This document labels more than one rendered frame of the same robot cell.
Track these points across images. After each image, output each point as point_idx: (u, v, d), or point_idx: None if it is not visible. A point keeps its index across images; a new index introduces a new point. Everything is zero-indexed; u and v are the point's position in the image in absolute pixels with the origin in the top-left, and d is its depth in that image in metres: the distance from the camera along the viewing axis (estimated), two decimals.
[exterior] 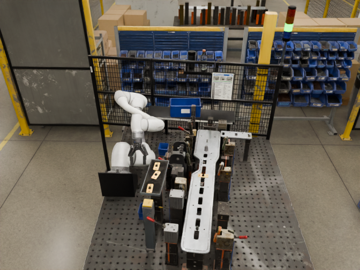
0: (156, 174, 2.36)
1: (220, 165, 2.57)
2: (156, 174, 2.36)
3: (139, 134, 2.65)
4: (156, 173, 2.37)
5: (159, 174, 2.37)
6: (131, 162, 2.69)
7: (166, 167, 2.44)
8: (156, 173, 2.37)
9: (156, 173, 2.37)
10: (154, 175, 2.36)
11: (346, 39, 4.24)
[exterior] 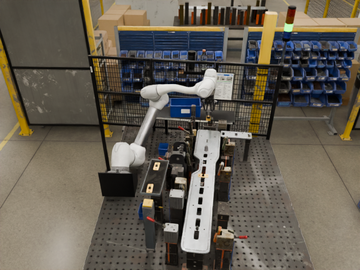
0: (209, 117, 2.83)
1: (220, 165, 2.57)
2: (209, 117, 2.83)
3: None
4: (208, 117, 2.84)
5: None
6: None
7: (166, 167, 2.44)
8: (208, 117, 2.84)
9: (208, 117, 2.84)
10: (207, 119, 2.83)
11: (346, 39, 4.24)
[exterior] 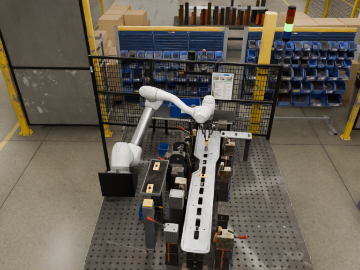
0: (207, 140, 2.95)
1: (220, 165, 2.57)
2: (207, 140, 2.95)
3: None
4: (206, 140, 2.96)
5: (208, 140, 2.97)
6: None
7: (166, 167, 2.44)
8: (206, 140, 2.96)
9: (206, 139, 2.96)
10: (205, 142, 2.95)
11: (346, 39, 4.24)
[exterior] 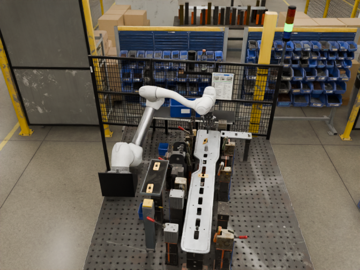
0: (205, 140, 2.96)
1: (220, 165, 2.57)
2: (204, 140, 2.96)
3: None
4: (204, 140, 2.97)
5: (207, 139, 2.98)
6: None
7: (166, 167, 2.44)
8: (204, 140, 2.97)
9: (204, 140, 2.97)
10: (203, 142, 2.97)
11: (346, 39, 4.24)
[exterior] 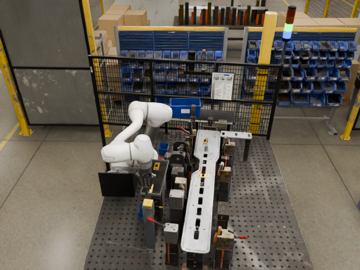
0: (205, 140, 2.96)
1: (220, 165, 2.57)
2: (204, 140, 2.96)
3: None
4: (204, 140, 2.97)
5: (207, 139, 2.98)
6: None
7: (166, 167, 2.44)
8: (204, 140, 2.97)
9: (204, 140, 2.97)
10: (203, 142, 2.97)
11: (346, 39, 4.24)
